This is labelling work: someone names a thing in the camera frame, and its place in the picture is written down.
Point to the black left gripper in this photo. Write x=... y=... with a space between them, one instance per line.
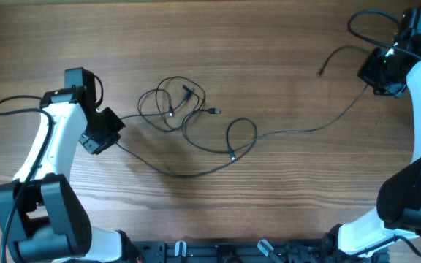
x=96 y=147

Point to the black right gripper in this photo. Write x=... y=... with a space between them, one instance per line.
x=365 y=72

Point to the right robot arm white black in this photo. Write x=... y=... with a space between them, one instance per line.
x=397 y=215

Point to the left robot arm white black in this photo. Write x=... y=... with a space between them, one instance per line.
x=41 y=218

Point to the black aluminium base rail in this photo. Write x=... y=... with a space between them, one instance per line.
x=302 y=251

